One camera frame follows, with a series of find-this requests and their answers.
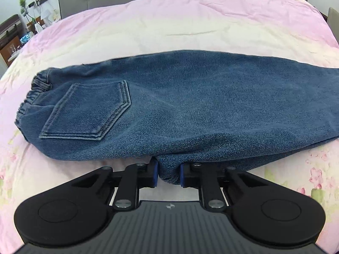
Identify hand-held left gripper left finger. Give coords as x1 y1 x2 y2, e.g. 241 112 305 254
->
76 157 160 212

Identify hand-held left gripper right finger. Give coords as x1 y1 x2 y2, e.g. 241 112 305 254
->
179 162 265 213

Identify blue denim pants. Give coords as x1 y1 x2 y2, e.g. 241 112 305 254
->
14 50 339 186

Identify pink floral blanket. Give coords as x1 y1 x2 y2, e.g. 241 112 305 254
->
0 0 339 254

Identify white table lamp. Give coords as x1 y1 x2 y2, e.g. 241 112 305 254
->
42 9 54 24

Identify brown wooden cabinet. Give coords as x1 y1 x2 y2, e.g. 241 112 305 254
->
0 35 24 62

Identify dark purple suitcase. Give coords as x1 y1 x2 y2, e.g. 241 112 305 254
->
0 14 22 48

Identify green potted plant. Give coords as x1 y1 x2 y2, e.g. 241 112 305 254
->
18 0 36 23

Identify white charging cable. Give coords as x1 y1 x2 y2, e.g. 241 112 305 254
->
36 5 45 31

